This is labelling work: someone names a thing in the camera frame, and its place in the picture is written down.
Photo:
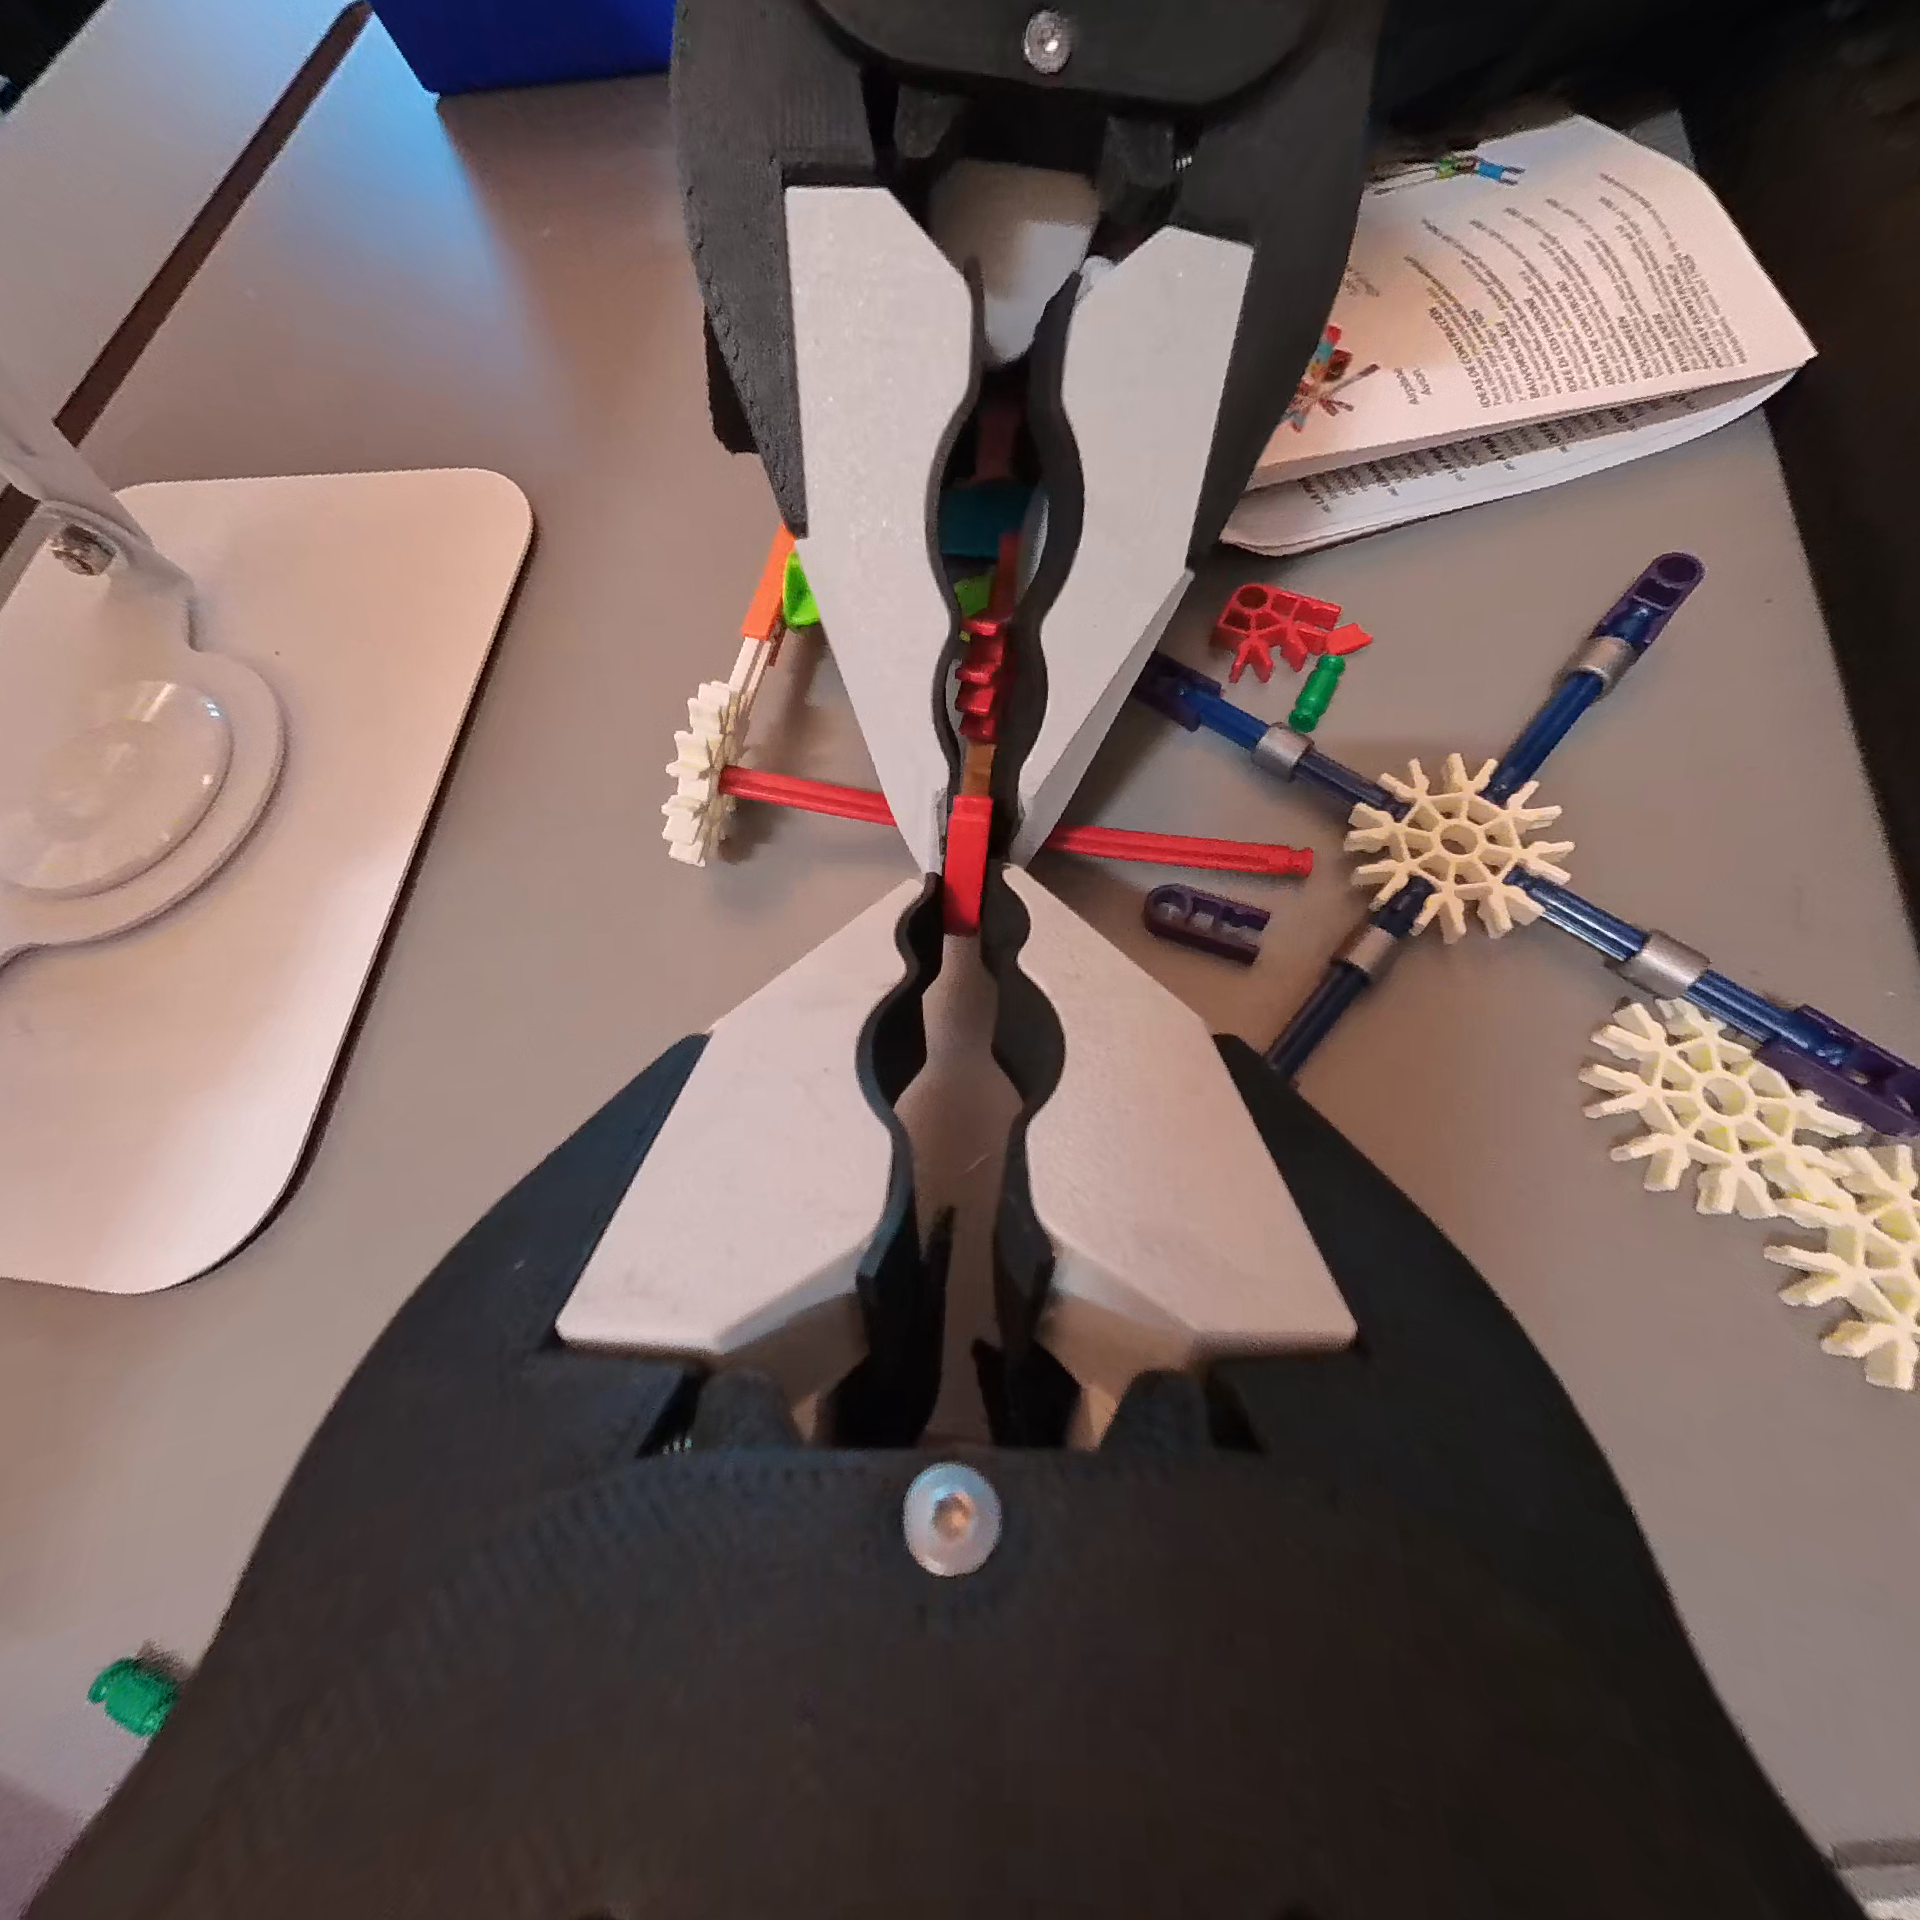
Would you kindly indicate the printed instruction leaflet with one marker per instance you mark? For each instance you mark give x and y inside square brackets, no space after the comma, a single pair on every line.
[1530,299]

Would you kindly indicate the cream snowflake toy connector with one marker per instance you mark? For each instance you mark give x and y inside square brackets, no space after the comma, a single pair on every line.
[1711,1102]
[1861,1253]

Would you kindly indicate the blue plastic bin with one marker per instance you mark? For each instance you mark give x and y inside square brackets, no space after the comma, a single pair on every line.
[524,38]

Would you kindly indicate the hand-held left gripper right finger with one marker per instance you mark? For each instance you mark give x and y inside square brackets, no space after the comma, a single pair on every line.
[1172,1201]

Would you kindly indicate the slim green toy connector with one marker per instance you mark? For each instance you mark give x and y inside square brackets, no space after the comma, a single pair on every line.
[1318,694]

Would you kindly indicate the multicolour toy rod assembly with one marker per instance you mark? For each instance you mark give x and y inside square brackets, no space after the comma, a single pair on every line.
[1142,849]

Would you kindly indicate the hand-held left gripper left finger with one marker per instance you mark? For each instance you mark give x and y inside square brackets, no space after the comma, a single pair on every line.
[722,1201]

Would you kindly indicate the blue rod cross toy assembly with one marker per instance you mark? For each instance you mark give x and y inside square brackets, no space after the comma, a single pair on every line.
[1459,849]

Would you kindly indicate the purple toy clip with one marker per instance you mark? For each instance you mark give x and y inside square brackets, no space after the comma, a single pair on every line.
[1207,922]

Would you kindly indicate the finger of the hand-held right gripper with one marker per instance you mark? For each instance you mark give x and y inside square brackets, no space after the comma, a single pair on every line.
[1156,450]
[869,450]

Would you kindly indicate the red toy connector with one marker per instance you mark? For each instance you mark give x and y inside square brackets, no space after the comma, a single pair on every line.
[1276,622]

